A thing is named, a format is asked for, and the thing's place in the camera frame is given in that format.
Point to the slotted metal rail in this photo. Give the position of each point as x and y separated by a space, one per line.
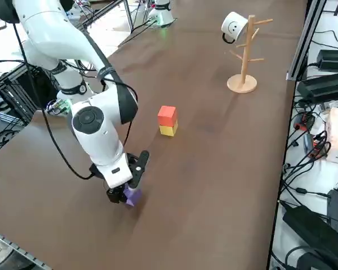
17 247

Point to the purple foam cube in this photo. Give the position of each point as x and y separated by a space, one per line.
134 197

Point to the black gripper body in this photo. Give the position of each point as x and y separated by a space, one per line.
131 166

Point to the white smiley mug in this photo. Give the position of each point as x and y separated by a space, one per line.
233 26

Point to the small black power adapter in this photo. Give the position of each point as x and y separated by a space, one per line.
335 59

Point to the aluminium profile post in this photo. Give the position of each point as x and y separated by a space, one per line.
300 50

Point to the long black power adapter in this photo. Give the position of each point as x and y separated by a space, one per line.
326 87

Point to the yellow foam cube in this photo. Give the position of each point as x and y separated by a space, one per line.
167 130

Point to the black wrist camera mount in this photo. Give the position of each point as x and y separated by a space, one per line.
141 168

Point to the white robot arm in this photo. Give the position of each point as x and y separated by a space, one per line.
95 135
163 14

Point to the black control box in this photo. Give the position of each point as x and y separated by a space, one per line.
25 92

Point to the large black power brick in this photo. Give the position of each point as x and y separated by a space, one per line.
312 233

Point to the red foam cube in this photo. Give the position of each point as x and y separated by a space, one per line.
166 115

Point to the wooden mug tree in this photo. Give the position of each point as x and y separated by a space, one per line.
242 84

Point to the red black power plug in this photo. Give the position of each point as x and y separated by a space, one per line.
302 121

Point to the black orange charger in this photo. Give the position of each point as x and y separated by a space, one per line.
315 149

